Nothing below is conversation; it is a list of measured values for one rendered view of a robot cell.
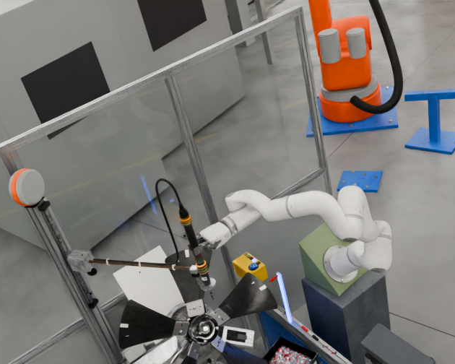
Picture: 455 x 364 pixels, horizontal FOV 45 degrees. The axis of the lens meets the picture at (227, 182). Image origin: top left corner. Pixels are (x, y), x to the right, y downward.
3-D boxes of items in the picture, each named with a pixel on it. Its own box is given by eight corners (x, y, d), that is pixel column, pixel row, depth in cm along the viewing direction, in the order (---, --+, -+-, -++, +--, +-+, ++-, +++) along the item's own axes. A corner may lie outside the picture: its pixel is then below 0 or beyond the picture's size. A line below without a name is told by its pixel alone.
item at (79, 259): (70, 271, 257) (63, 258, 253) (79, 261, 263) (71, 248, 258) (89, 273, 253) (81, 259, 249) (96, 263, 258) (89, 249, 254)
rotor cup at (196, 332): (218, 341, 248) (226, 341, 236) (187, 350, 243) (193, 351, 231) (209, 309, 251) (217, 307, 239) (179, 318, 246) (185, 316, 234)
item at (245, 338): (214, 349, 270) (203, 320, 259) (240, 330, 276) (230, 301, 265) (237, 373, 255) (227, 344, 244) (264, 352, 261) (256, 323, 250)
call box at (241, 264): (236, 275, 297) (232, 261, 292) (250, 266, 301) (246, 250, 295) (254, 289, 285) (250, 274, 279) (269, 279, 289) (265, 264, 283)
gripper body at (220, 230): (236, 239, 229) (214, 253, 225) (222, 229, 237) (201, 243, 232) (232, 224, 225) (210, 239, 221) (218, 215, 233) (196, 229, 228)
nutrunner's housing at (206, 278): (204, 292, 236) (173, 206, 212) (206, 285, 239) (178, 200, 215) (211, 292, 234) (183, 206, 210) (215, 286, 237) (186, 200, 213)
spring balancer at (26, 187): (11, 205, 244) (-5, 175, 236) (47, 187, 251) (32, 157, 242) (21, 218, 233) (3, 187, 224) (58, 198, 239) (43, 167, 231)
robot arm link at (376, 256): (369, 245, 266) (396, 230, 245) (369, 282, 258) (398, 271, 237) (347, 240, 263) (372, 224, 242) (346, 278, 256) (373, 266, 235)
